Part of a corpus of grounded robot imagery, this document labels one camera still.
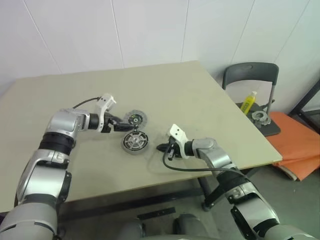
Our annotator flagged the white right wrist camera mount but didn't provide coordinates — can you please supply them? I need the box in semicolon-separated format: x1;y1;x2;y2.
166;123;191;160

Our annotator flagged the black flat bar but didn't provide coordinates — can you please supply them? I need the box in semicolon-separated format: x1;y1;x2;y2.
136;207;176;221

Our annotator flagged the round grey motor lid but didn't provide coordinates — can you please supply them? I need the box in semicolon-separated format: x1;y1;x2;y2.
124;109;148;129

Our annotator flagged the grey folding chair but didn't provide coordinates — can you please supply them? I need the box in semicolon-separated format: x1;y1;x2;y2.
222;62;281;137

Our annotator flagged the orange cushion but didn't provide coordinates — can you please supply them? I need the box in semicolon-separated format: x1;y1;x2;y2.
264;111;320;182

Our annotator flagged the spoked silver rotor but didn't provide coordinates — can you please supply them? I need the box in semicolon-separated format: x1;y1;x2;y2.
123;131;150;152

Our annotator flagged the black metal rack frame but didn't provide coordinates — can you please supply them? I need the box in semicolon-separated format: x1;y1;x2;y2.
289;77;320;131

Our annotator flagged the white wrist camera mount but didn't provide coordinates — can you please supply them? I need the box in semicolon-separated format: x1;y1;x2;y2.
166;123;191;160
95;93;118;133

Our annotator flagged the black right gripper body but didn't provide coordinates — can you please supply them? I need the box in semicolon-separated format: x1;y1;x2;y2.
163;141;184;159

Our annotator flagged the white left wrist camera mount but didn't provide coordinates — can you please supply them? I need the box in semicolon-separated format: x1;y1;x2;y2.
95;93;118;133

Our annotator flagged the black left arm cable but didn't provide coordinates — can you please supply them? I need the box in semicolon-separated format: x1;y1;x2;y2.
71;96;101;110

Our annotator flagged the black table frame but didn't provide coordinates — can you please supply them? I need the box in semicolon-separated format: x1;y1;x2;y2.
59;172;258;221

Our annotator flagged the grey rounded shape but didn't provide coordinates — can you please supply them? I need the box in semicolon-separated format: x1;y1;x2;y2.
119;221;146;240
173;213;213;240

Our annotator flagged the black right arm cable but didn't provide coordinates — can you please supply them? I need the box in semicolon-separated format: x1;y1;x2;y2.
162;142;248;180

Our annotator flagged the round grey motor housing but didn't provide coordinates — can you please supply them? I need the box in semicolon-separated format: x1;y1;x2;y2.
121;132;152;156

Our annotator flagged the grey metal ring part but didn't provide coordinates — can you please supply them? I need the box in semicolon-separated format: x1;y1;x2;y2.
251;109;273;128

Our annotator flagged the yellow drink bottle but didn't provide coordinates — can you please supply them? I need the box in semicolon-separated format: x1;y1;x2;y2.
240;91;258;113

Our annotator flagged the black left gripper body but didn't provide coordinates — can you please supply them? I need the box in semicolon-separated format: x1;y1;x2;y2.
103;112;123;133

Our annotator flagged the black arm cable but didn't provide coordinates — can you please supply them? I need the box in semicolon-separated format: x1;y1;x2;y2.
71;96;101;110
162;142;248;180

